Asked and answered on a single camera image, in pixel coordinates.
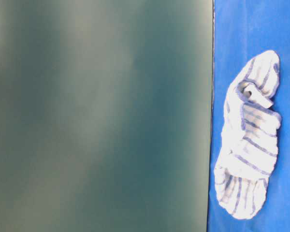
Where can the white blue-striped towel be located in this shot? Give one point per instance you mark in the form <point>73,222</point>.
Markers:
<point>249,149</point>

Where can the blue cloth table cover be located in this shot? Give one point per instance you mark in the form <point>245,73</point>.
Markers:
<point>243,29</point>

